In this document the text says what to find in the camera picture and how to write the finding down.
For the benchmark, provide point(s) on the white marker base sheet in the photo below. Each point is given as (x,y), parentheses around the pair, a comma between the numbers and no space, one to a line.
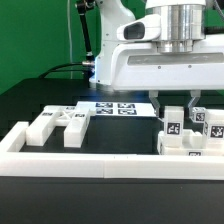
(120,109)

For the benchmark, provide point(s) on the small white chair part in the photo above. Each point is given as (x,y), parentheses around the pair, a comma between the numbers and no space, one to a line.
(173,126)

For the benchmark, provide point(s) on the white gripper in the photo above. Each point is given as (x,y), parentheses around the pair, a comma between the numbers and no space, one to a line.
(167,49)

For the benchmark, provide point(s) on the white chair back frame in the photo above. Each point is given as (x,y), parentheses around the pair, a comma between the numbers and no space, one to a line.
(75,122)

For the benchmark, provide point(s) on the white U-shaped fence frame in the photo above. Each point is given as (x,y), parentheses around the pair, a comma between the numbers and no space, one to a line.
(13,162)

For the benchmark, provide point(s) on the white tagged cube right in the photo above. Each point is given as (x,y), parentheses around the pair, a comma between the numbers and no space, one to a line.
(198,114)

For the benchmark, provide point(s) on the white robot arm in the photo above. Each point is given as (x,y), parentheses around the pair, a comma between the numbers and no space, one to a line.
(113,15)

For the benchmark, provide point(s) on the white chair seat block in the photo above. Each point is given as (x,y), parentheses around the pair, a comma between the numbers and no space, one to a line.
(189,145)

